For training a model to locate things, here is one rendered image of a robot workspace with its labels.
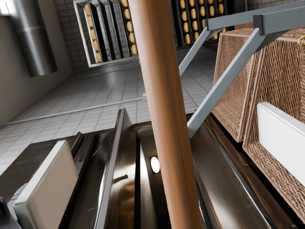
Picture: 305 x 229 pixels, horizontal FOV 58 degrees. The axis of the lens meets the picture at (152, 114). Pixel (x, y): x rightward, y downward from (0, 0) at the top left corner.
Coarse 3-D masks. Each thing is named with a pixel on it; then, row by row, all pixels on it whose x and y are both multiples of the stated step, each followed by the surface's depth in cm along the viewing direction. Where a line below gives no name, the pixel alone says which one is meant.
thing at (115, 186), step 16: (128, 128) 162; (128, 144) 145; (112, 160) 109; (128, 160) 131; (112, 176) 97; (128, 176) 119; (112, 192) 89; (128, 192) 110; (112, 208) 84; (128, 208) 101; (112, 224) 79; (128, 224) 94
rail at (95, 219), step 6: (114, 132) 139; (114, 138) 131; (108, 156) 114; (108, 162) 108; (108, 168) 104; (102, 180) 96; (102, 186) 93; (102, 192) 89; (102, 198) 86; (96, 204) 84; (96, 210) 81; (96, 216) 78; (96, 222) 76; (90, 228) 74
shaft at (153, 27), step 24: (144, 0) 19; (168, 0) 21; (144, 24) 20; (168, 24) 20; (144, 48) 21; (168, 48) 21; (144, 72) 22; (168, 72) 21; (168, 96) 22; (168, 120) 22; (168, 144) 23; (168, 168) 24; (192, 168) 24; (168, 192) 25; (192, 192) 25; (192, 216) 25
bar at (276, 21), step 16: (304, 0) 102; (224, 16) 102; (240, 16) 102; (256, 16) 59; (272, 16) 57; (288, 16) 57; (304, 16) 57; (208, 32) 105; (256, 32) 59; (272, 32) 58; (192, 48) 106; (256, 48) 60; (240, 64) 61; (224, 80) 62; (208, 96) 63; (208, 112) 64; (192, 128) 65; (192, 160) 52; (208, 208) 38; (208, 224) 35
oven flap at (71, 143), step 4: (80, 132) 180; (76, 136) 172; (80, 136) 177; (72, 140) 178; (76, 140) 168; (80, 140) 174; (72, 144) 161; (76, 144) 165; (72, 148) 158; (76, 148) 163; (72, 152) 155; (72, 156) 153
